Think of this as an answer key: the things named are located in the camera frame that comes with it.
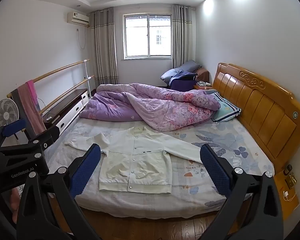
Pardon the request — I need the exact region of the purple floral quilt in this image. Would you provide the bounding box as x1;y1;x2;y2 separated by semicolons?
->
79;82;222;132

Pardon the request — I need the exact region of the person's left hand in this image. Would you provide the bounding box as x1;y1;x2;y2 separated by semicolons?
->
0;187;22;223

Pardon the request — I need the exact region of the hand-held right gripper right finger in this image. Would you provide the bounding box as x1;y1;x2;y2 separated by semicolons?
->
199;144;284;240

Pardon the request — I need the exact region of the dark purple bag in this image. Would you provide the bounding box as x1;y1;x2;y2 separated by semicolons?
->
169;71;198;92

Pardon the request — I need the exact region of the grey cloth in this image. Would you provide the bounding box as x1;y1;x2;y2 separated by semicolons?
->
10;89;33;140

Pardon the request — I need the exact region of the small wooden nightstand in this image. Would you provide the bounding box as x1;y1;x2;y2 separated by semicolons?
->
194;81;213;91

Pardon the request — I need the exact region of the white standing fan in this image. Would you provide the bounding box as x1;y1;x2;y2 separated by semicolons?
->
0;98;20;128

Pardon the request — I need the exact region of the brass wall socket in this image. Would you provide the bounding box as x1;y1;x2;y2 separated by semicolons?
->
285;171;297;188

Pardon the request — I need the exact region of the dark and white low cabinet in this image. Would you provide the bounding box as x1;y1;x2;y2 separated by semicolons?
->
42;88;89;135

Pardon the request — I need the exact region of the air conditioner power cord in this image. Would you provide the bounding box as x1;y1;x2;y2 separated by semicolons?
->
77;27;87;50

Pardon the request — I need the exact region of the white wall air conditioner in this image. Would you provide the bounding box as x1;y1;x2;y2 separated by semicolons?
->
67;11;90;27

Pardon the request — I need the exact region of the white button-up jacket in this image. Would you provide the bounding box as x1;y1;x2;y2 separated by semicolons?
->
64;126;205;194

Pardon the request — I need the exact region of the wooden double-rail barre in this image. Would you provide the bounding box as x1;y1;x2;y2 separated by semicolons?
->
7;59;95;115

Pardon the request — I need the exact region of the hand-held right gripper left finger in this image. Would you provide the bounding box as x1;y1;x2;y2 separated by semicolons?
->
16;144;102;240

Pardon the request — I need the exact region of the pale floral bed sheet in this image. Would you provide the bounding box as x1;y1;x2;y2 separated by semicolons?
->
45;117;275;218

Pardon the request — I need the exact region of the white framed window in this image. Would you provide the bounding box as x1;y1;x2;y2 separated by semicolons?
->
122;12;173;60

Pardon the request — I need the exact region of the orange wooden nightstand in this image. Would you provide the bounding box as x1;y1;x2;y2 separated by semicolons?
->
274;172;300;220

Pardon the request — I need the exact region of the grey striped curtain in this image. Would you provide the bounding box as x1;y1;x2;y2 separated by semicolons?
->
172;4;197;68
91;7;119;85

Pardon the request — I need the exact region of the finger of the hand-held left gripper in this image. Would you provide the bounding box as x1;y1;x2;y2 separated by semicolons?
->
0;118;28;151
0;126;60;161

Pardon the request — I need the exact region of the blue-grey bedding bundle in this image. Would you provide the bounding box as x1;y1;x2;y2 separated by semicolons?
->
161;60;202;82

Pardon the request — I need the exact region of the brown chair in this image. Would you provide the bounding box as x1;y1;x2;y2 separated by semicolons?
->
196;67;210;83

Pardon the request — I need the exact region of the teal striped pillow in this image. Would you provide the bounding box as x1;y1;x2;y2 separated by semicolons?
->
211;92;242;123

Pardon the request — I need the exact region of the white charger with cable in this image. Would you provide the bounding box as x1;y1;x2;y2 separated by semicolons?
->
282;191;299;202

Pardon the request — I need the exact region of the pink towel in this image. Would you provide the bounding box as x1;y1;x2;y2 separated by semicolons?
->
17;80;47;137

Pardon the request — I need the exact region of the wooden bed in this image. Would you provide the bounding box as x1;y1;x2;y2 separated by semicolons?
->
44;62;300;218

